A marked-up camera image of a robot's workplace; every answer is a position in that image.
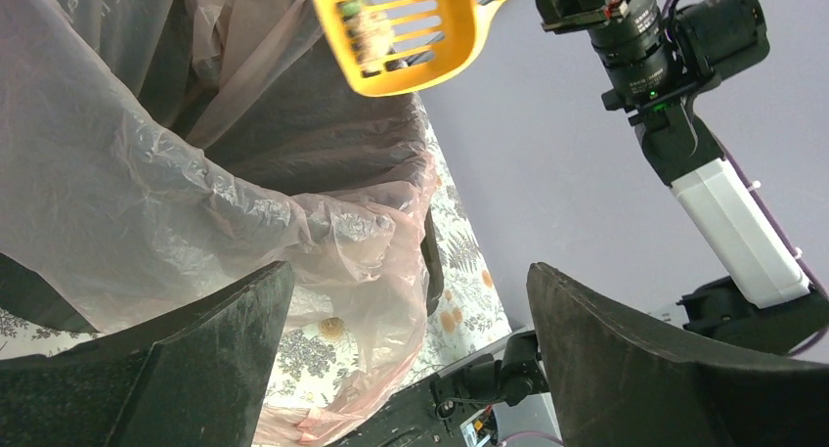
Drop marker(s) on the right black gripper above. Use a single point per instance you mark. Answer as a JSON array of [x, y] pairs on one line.
[[628, 38]]

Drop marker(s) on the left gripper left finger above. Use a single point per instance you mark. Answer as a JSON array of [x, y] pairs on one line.
[[195, 376]]

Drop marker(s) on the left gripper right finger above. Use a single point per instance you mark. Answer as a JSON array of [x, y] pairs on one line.
[[619, 377]]

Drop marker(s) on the yellow litter scoop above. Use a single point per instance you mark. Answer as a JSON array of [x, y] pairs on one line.
[[434, 41]]

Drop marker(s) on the trash bin with plastic liner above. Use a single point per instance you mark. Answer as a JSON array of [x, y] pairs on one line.
[[163, 81]]

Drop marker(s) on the beige litter clump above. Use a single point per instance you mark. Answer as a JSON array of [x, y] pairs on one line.
[[371, 33]]

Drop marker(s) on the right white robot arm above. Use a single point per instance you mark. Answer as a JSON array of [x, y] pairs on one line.
[[769, 300]]

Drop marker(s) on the floral floor mat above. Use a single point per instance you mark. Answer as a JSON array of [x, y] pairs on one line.
[[291, 142]]

